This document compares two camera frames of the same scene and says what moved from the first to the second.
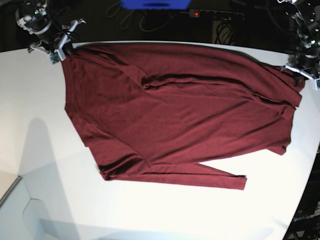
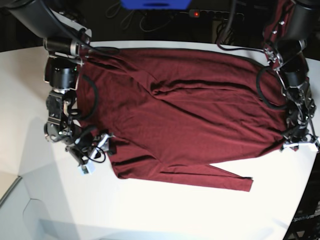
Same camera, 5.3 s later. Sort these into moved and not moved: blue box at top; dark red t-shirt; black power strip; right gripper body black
Moved: right gripper body black
Not moved: dark red t-shirt; blue box at top; black power strip
